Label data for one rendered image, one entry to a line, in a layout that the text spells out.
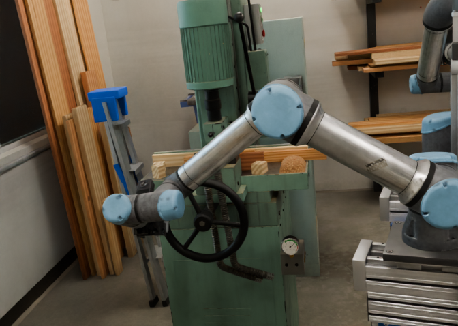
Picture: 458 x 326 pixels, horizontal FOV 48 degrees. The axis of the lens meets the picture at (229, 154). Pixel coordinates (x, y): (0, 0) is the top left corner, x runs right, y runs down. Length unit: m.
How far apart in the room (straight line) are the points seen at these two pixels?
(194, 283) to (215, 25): 0.94
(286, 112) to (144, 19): 3.27
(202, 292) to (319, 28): 2.62
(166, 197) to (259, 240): 0.65
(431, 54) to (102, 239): 2.17
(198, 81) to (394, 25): 2.55
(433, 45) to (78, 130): 2.00
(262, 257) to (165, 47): 2.69
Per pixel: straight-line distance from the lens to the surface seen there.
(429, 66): 1.99
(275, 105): 1.13
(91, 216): 3.20
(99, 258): 3.27
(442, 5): 1.79
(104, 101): 2.62
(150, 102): 4.37
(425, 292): 1.46
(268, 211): 1.83
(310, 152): 1.91
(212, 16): 1.82
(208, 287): 1.99
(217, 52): 1.83
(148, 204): 1.30
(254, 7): 2.15
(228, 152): 1.34
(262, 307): 1.99
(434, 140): 1.83
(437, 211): 1.21
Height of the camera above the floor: 1.41
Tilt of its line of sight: 14 degrees down
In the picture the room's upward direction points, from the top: 6 degrees counter-clockwise
